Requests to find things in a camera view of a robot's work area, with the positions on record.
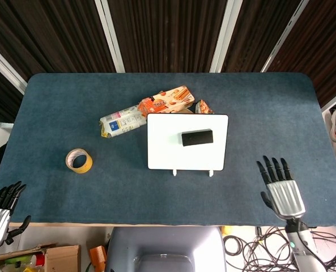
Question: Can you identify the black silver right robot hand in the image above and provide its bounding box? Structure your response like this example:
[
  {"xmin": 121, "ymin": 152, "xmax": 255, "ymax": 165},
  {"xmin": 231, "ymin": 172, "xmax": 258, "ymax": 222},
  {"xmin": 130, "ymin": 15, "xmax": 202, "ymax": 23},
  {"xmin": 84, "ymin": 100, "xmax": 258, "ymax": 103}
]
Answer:
[{"xmin": 256, "ymin": 155, "xmax": 307, "ymax": 220}]

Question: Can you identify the black eraser block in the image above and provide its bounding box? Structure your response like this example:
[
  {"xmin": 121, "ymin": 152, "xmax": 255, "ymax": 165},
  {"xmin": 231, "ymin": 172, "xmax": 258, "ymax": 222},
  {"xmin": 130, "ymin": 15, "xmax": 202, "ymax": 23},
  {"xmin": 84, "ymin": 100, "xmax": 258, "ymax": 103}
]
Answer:
[{"xmin": 181, "ymin": 129, "xmax": 215, "ymax": 147}]

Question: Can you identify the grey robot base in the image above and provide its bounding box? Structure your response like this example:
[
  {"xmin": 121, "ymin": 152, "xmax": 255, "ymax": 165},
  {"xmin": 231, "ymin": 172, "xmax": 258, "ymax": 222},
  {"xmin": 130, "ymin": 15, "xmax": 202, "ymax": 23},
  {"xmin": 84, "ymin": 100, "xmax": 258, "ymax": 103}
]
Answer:
[{"xmin": 106, "ymin": 226, "xmax": 227, "ymax": 272}]

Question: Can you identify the white whiteboard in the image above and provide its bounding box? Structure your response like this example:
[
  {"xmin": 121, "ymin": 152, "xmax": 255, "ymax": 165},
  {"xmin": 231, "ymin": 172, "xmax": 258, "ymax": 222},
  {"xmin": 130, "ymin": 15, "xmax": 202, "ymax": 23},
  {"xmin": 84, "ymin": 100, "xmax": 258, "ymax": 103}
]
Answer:
[{"xmin": 146, "ymin": 112, "xmax": 229, "ymax": 178}]

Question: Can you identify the green item in box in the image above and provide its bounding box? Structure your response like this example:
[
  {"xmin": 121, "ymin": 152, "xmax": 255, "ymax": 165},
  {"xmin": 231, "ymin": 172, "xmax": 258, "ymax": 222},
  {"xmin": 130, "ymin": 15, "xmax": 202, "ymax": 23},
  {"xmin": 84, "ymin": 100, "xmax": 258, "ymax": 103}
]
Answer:
[{"xmin": 4, "ymin": 254, "xmax": 33, "ymax": 265}]

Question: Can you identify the red white bottle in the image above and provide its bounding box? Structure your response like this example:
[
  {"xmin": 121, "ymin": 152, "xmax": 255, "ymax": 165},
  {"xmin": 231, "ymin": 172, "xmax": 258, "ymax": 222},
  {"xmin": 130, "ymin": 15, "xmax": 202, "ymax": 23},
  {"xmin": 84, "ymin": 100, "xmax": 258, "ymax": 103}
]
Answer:
[{"xmin": 32, "ymin": 253, "xmax": 46, "ymax": 267}]

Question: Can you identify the brown cardboard box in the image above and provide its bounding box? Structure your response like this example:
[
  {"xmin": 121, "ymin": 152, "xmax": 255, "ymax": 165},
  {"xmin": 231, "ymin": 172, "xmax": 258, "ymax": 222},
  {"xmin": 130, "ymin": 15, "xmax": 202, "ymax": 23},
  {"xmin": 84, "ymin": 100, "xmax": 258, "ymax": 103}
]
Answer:
[{"xmin": 0, "ymin": 243, "xmax": 82, "ymax": 272}]

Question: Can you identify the blue table cloth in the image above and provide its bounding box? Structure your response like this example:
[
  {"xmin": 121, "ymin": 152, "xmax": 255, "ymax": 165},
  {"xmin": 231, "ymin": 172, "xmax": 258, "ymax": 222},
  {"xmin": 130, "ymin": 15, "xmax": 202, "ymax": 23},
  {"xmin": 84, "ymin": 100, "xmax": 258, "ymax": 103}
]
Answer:
[{"xmin": 0, "ymin": 72, "xmax": 336, "ymax": 228}]

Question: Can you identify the yellow packing tape roll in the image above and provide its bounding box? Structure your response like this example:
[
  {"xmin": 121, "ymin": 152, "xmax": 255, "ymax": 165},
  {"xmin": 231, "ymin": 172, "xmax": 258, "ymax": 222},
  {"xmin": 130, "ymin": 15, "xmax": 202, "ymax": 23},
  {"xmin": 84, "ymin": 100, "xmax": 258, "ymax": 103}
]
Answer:
[{"xmin": 65, "ymin": 147, "xmax": 94, "ymax": 175}]

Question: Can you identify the small orange snack packet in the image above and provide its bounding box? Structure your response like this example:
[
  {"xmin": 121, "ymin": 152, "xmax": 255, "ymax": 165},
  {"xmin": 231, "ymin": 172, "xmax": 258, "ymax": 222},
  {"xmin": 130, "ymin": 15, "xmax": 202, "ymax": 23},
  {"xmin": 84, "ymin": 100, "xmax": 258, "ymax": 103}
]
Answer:
[{"xmin": 195, "ymin": 99, "xmax": 214, "ymax": 115}]

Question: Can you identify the orange biscuit package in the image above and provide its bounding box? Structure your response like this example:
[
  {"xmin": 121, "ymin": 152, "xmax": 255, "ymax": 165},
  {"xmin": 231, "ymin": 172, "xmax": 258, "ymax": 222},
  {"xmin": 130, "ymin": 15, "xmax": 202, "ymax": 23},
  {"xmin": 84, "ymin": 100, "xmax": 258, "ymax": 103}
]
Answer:
[{"xmin": 137, "ymin": 85, "xmax": 195, "ymax": 118}]

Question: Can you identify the white snack package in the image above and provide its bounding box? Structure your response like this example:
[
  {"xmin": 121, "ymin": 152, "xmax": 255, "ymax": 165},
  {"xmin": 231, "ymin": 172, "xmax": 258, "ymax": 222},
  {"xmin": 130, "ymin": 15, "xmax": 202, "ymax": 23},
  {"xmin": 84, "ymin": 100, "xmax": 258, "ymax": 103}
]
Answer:
[{"xmin": 99, "ymin": 105, "xmax": 148, "ymax": 139}]

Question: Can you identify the dark brown curtain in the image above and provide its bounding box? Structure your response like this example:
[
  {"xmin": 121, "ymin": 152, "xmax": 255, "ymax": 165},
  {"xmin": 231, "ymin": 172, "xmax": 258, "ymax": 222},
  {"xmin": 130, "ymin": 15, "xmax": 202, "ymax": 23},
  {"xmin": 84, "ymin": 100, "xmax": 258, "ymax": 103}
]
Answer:
[{"xmin": 0, "ymin": 0, "xmax": 336, "ymax": 124}]

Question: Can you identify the black floor cable tangle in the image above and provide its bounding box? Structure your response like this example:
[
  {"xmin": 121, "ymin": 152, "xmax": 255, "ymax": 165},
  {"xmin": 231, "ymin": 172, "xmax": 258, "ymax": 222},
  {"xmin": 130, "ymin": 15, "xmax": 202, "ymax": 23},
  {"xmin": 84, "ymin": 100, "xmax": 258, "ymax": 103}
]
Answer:
[{"xmin": 249, "ymin": 226, "xmax": 336, "ymax": 272}]

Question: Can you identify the black coiled floor cable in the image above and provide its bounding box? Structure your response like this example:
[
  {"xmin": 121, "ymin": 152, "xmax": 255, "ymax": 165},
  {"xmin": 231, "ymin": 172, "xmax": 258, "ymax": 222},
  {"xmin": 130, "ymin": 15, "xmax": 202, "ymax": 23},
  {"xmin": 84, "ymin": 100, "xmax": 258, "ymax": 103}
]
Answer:
[{"xmin": 223, "ymin": 234, "xmax": 255, "ymax": 272}]

